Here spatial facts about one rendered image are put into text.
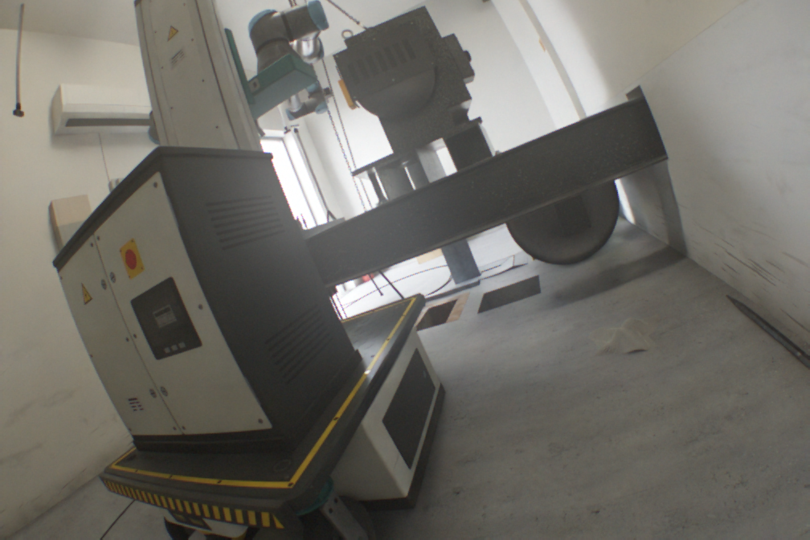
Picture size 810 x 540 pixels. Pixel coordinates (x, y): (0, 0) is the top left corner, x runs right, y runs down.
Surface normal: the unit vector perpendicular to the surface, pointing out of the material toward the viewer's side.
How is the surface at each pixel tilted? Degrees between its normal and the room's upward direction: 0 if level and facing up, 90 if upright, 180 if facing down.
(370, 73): 90
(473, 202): 90
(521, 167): 90
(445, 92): 90
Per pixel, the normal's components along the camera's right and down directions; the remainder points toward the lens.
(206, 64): -0.22, 0.16
